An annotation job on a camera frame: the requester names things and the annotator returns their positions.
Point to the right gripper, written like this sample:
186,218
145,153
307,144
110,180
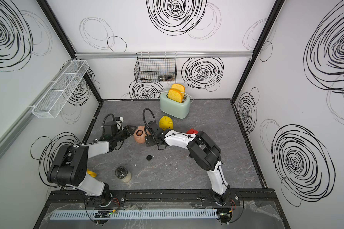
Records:
149,141

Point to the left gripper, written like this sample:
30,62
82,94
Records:
128,129

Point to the pink piggy bank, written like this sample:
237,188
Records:
140,134

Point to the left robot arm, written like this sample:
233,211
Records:
69,167

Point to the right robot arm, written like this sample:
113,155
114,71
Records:
205,152

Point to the yellow piggy bank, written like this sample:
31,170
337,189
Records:
166,123

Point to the red piggy bank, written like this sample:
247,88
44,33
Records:
192,131

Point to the mint green toaster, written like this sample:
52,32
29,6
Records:
175,109

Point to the clear jar with white contents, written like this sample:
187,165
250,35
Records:
123,174

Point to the front toast slice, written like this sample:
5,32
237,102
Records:
176,95

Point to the toast slice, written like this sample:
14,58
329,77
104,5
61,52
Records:
178,87
176,95

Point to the back toast slice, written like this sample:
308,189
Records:
178,87

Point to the yellow mug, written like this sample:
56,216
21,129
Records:
92,174

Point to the small jars in basket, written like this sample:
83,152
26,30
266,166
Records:
166,78

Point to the black wire wall basket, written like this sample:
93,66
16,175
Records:
150,65

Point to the white wire wall shelf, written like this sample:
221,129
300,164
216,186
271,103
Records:
69,87

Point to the white slotted cable duct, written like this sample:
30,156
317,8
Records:
134,214

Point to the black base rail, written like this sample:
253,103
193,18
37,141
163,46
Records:
203,197

